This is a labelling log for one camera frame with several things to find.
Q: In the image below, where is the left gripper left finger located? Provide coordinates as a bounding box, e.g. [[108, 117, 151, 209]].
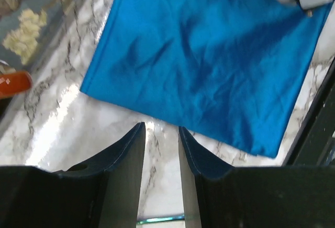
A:
[[53, 122, 146, 228]]

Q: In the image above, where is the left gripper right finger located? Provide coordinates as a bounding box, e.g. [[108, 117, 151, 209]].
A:
[[178, 127, 233, 227]]

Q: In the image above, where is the blue cloth napkin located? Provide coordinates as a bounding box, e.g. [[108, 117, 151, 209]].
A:
[[80, 0, 331, 158]]

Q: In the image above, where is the iridescent gold spoon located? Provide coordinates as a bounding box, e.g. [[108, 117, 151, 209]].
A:
[[136, 214, 185, 225]]

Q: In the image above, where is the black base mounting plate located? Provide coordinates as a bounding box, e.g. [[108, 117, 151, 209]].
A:
[[283, 63, 334, 166]]

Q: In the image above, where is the orange black mug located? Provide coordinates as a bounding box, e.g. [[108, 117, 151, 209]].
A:
[[1, 60, 33, 99]]

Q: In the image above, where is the green floral serving tray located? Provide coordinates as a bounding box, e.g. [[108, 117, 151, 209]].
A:
[[1, 0, 75, 74]]

